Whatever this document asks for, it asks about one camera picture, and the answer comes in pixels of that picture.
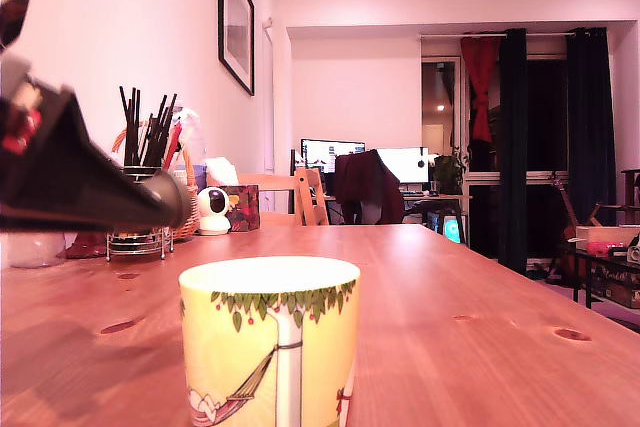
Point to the brown coffee capsule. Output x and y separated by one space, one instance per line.
177 202

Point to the red glass goblet bowl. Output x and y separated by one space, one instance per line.
87 247

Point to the black chopstick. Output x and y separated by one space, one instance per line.
164 129
134 127
124 127

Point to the clear bottle with blue cap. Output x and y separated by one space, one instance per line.
35 252

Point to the white tissue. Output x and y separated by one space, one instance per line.
221 172

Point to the floral tissue box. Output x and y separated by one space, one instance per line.
246 212

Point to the black framed picture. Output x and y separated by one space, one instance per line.
236 27

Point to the wooden chair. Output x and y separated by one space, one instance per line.
311 202

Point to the yellow tree print mug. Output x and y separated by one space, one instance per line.
225 372

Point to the computer monitor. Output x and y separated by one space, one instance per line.
326 154
406 164

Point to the dark red jacket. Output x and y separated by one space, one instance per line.
366 177

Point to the wooden desk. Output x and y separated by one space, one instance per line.
441 197

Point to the green potted plant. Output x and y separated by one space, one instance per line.
448 172

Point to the computer tower with lit fan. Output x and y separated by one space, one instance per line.
453 229

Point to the red curtain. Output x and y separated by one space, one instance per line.
481 72

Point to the dark curtain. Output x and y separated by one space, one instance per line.
513 147
591 122

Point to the wooden guitar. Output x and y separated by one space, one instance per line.
571 234

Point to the black low table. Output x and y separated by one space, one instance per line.
588 287

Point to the pale wooden box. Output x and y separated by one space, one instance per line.
601 234

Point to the pink small object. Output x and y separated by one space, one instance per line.
601 248

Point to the dark board game box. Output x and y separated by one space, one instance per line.
618 282

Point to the small white device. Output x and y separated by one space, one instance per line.
634 252

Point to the small white round camera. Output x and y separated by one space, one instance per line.
207 207

